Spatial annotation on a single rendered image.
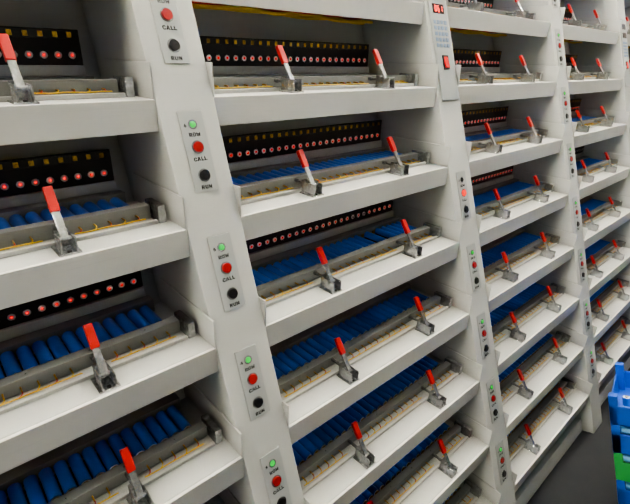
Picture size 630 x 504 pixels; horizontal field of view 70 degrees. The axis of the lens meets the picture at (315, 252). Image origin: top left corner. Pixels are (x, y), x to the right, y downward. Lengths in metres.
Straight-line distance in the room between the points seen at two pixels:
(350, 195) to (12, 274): 0.58
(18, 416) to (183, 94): 0.49
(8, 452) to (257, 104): 0.60
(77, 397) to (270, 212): 0.40
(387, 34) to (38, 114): 0.88
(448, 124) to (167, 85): 0.71
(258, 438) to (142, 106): 0.55
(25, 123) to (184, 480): 0.55
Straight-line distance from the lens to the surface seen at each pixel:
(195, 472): 0.81
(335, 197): 0.88
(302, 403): 0.90
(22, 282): 0.65
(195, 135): 0.73
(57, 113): 0.68
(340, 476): 1.03
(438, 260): 1.13
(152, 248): 0.69
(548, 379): 1.73
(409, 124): 1.23
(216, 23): 1.06
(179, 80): 0.74
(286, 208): 0.80
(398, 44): 1.26
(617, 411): 1.42
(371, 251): 1.03
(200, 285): 0.71
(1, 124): 0.67
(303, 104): 0.87
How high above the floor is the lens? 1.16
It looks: 9 degrees down
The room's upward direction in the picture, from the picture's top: 11 degrees counter-clockwise
